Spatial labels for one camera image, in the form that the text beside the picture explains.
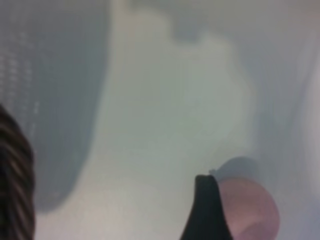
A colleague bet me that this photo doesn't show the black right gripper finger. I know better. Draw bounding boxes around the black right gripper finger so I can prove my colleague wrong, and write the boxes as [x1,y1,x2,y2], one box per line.
[180,174,235,240]

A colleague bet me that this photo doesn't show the pink peach with green leaf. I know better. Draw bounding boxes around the pink peach with green leaf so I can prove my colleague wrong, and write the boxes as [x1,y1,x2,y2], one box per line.
[208,168,281,240]

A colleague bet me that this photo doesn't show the dark brown woven basket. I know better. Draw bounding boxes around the dark brown woven basket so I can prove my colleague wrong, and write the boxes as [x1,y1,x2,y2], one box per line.
[0,103,36,240]

